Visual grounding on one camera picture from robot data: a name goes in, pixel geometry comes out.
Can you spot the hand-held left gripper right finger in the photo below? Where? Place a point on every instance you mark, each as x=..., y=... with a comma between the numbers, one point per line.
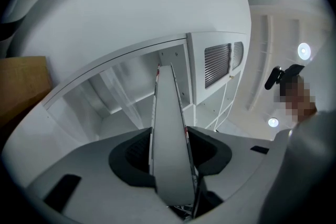
x=212, y=154

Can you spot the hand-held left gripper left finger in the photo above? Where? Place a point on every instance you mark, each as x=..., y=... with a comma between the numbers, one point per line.
x=131, y=157

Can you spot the round ceiling lamp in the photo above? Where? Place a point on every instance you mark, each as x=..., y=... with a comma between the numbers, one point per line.
x=304, y=51
x=273, y=122

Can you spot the white shelf cabinet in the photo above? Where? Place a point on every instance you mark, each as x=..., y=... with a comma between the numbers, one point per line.
x=191, y=68

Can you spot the white louvred cabinet door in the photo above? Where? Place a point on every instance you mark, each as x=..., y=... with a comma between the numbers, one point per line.
x=218, y=65

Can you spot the person's head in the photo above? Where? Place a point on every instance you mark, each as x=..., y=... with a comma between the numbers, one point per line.
x=296, y=99

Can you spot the brown cardboard box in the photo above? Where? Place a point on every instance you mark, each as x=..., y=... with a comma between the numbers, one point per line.
x=23, y=81

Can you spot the black head-mounted camera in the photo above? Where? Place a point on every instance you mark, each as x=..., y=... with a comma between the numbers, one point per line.
x=273, y=78

